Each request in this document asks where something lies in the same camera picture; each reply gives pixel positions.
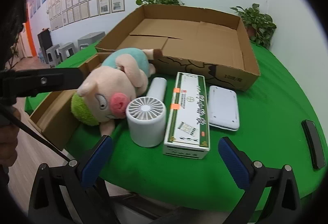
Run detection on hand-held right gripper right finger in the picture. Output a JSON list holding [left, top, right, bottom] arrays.
[[218, 137, 303, 224]]

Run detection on black cable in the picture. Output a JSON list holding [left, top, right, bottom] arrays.
[[0, 102, 72, 163]]

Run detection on green tablecloth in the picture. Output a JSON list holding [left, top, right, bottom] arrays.
[[24, 41, 328, 222]]

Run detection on pink pig plush toy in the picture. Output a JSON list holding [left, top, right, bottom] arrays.
[[71, 48, 163, 141]]

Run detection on black flat bar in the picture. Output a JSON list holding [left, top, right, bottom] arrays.
[[301, 119, 326, 170]]

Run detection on black cabinet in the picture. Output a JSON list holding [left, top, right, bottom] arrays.
[[38, 29, 53, 60]]

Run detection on leafy plant in red pot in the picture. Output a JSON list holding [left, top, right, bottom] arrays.
[[230, 3, 277, 49]]

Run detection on large cardboard box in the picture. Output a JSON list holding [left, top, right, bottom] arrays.
[[95, 4, 261, 91]]

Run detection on green and white carton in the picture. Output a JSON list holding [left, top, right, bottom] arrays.
[[163, 72, 211, 160]]

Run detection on small cardboard box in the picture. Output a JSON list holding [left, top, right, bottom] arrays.
[[29, 52, 116, 151]]

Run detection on white case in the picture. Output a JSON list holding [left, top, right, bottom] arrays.
[[208, 85, 240, 132]]

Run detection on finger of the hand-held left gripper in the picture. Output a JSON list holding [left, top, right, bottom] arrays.
[[14, 67, 84, 99]]

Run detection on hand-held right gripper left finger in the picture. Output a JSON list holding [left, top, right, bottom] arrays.
[[28, 134, 121, 224]]

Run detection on orange door frame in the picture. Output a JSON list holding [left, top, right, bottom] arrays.
[[24, 0, 37, 58]]

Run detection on person's left hand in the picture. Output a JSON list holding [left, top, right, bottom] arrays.
[[0, 125, 19, 170]]

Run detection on white handheld fan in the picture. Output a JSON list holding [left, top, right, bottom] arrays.
[[125, 77, 167, 148]]

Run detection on large grey stool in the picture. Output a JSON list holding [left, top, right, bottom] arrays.
[[77, 31, 106, 52]]

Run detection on grey plastic stool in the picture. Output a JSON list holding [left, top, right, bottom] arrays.
[[58, 42, 78, 63], [45, 44, 61, 66]]

